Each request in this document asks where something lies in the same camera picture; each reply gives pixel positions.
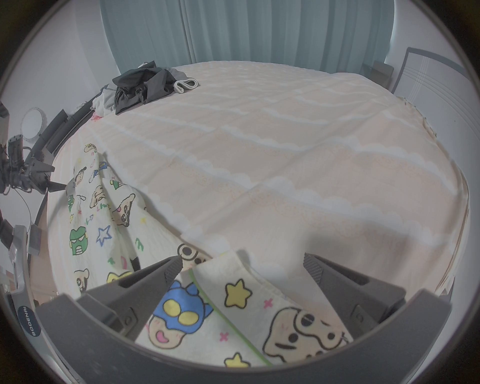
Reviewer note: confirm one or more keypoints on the dark grey low cabinet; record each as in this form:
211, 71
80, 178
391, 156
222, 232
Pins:
60, 123

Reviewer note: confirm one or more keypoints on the blue-green curtain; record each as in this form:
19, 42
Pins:
150, 33
281, 30

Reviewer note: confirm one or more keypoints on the white round object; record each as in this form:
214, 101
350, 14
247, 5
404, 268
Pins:
33, 122

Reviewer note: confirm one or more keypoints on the pink garment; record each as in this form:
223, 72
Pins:
96, 117

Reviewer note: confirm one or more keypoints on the grey garment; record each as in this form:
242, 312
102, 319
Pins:
185, 84

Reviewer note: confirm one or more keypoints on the white printed pyjama top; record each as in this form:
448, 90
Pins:
112, 232

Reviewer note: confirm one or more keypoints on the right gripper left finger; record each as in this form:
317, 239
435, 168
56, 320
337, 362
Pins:
123, 303

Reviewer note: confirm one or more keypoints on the grey bedside table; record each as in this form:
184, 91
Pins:
378, 75

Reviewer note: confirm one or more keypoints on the white grey blue knit sweater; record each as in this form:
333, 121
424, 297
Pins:
105, 99

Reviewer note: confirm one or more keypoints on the bed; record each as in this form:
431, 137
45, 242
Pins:
281, 150

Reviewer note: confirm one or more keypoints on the black garment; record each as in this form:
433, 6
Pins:
142, 86

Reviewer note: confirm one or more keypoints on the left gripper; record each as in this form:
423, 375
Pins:
33, 180

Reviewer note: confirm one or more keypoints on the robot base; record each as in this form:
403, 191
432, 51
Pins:
22, 285

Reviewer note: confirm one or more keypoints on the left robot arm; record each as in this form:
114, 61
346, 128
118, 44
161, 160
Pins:
15, 150

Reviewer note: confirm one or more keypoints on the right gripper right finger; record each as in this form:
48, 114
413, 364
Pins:
356, 303

